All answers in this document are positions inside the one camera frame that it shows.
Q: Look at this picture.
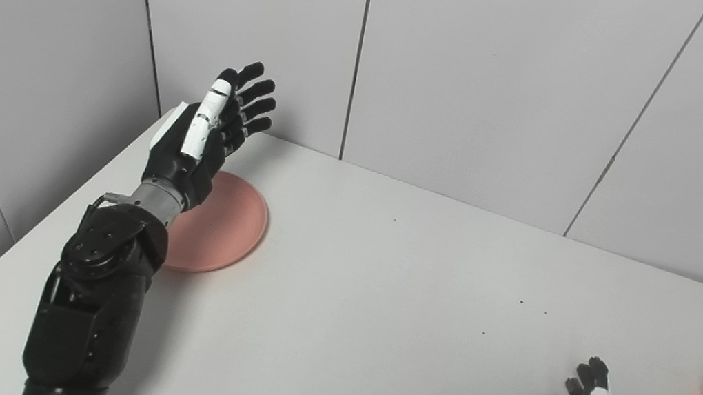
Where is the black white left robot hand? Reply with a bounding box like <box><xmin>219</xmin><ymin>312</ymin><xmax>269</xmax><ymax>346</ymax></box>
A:
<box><xmin>137</xmin><ymin>47</ymin><xmax>283</xmax><ymax>225</ymax></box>

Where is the pink round plate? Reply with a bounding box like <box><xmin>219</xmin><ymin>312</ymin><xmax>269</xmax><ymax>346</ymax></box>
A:
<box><xmin>160</xmin><ymin>163</ymin><xmax>275</xmax><ymax>284</ymax></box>

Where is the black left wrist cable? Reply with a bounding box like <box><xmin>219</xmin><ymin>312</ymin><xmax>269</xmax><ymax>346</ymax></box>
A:
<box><xmin>84</xmin><ymin>189</ymin><xmax>131</xmax><ymax>224</ymax></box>

